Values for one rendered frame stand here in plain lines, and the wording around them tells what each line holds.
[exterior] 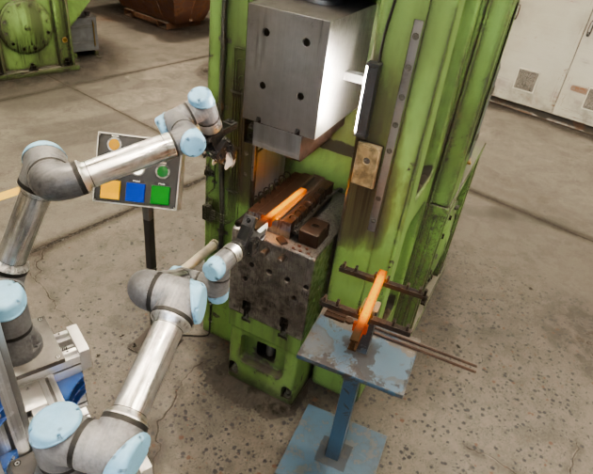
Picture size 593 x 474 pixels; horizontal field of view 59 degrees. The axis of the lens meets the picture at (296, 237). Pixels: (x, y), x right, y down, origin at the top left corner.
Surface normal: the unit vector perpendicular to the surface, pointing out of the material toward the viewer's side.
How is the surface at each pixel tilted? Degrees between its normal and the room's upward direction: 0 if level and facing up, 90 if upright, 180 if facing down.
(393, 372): 0
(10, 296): 7
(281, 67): 90
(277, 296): 90
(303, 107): 90
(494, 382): 0
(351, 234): 90
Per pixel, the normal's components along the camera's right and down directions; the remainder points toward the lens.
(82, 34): 0.69, 0.47
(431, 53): -0.46, 0.47
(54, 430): -0.02, -0.84
